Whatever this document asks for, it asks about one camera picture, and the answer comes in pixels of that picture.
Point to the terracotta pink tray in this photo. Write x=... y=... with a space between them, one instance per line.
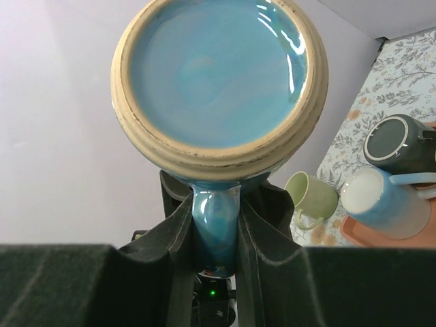
x=393 y=195

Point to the dark green mug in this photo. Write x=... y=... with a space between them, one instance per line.
x=400 y=144

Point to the blue white gradient mug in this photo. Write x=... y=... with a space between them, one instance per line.
x=395 y=205

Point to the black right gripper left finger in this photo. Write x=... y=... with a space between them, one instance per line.
x=148 y=282

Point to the green ceramic mug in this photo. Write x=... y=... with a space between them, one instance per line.
x=314 y=200

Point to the floral tablecloth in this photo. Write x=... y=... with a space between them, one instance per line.
x=401 y=81

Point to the blue butterfly mug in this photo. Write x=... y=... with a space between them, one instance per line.
x=219 y=94

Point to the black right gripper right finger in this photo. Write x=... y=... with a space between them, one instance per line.
x=280 y=283

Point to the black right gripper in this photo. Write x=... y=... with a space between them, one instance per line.
x=213 y=302

